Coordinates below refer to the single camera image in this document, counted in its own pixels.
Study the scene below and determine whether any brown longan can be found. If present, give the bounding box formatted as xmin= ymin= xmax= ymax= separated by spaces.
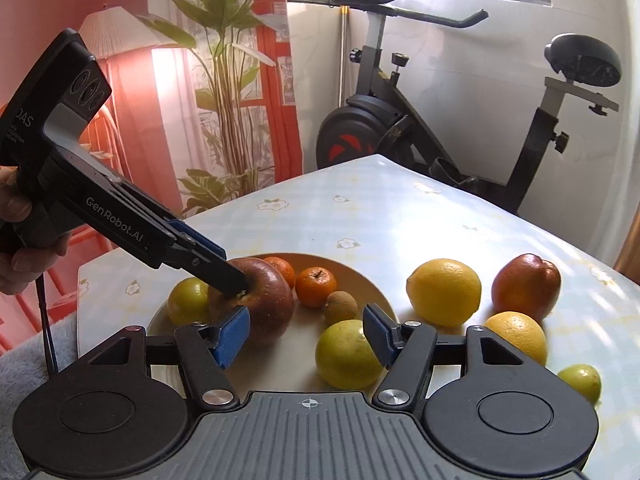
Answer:
xmin=324 ymin=291 xmax=359 ymax=326

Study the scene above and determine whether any red apple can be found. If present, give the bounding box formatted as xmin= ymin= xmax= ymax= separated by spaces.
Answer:
xmin=491 ymin=253 xmax=562 ymax=322
xmin=207 ymin=257 xmax=295 ymax=348

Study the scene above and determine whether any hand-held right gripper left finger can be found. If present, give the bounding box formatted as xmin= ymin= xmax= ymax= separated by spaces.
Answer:
xmin=80 ymin=306 xmax=251 ymax=407

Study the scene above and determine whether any red printed curtain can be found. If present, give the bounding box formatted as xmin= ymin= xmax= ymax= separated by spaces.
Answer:
xmin=0 ymin=0 xmax=306 ymax=356

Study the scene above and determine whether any person's left hand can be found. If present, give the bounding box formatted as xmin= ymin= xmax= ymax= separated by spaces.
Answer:
xmin=0 ymin=166 xmax=72 ymax=297

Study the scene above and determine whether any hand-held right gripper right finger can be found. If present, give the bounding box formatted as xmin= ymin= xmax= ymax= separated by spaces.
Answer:
xmin=362 ymin=304 xmax=546 ymax=406

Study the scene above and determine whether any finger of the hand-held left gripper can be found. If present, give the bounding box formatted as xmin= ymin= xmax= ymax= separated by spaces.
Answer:
xmin=161 ymin=239 xmax=249 ymax=297
xmin=167 ymin=217 xmax=226 ymax=261

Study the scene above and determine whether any black cable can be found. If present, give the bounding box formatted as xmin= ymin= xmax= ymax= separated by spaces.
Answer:
xmin=37 ymin=272 xmax=57 ymax=376

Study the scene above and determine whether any black exercise bike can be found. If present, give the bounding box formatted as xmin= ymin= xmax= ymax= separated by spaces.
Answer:
xmin=312 ymin=0 xmax=623 ymax=218

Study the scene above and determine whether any metal pipe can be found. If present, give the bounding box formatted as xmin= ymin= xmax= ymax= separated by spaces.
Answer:
xmin=340 ymin=7 xmax=349 ymax=111

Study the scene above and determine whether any cream round plate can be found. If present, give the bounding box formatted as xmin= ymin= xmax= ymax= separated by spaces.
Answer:
xmin=145 ymin=252 xmax=401 ymax=401

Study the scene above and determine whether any wooden door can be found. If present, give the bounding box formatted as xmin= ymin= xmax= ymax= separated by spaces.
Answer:
xmin=612 ymin=220 xmax=640 ymax=273

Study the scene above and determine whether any small green jujube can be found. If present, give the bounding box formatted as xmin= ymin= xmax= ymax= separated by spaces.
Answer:
xmin=556 ymin=364 xmax=602 ymax=405

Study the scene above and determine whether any floral tablecloth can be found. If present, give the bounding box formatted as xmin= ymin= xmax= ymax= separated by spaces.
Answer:
xmin=76 ymin=154 xmax=640 ymax=480

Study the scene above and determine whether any yellow lemon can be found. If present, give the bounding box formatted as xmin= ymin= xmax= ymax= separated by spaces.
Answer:
xmin=482 ymin=311 xmax=548 ymax=366
xmin=406 ymin=258 xmax=483 ymax=328

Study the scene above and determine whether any large green jujube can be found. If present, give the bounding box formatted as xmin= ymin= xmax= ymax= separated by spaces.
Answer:
xmin=315 ymin=320 xmax=385 ymax=391

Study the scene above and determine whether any grey fluffy blanket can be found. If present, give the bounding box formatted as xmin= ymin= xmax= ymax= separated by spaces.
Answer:
xmin=0 ymin=317 xmax=83 ymax=480

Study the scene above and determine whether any mandarin orange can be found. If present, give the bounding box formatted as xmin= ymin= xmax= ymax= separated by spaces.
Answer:
xmin=295 ymin=266 xmax=338 ymax=309
xmin=262 ymin=256 xmax=297 ymax=296

